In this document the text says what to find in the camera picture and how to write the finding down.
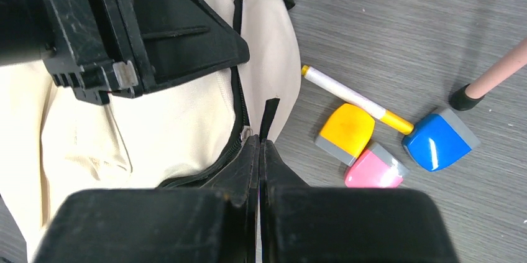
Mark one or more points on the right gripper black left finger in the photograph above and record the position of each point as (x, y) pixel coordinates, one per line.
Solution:
(213, 223)

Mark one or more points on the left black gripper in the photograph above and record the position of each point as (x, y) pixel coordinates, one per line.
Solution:
(82, 43)

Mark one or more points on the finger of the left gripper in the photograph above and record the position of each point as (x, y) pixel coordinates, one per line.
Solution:
(182, 40)

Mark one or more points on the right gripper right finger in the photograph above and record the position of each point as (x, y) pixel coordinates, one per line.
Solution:
(301, 223)

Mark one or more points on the beige canvas backpack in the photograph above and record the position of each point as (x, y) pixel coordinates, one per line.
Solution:
(53, 145)

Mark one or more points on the pink eraser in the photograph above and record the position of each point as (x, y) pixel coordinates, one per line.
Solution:
(376, 167)

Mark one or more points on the yellow orange eraser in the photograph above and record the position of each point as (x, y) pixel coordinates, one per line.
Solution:
(346, 133)

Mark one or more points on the yellow capped white marker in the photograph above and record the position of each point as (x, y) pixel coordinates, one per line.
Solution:
(347, 94)

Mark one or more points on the blue small eraser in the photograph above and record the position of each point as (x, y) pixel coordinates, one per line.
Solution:
(439, 140)

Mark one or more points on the pink tripod stand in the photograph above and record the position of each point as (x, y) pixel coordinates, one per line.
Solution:
(471, 95)

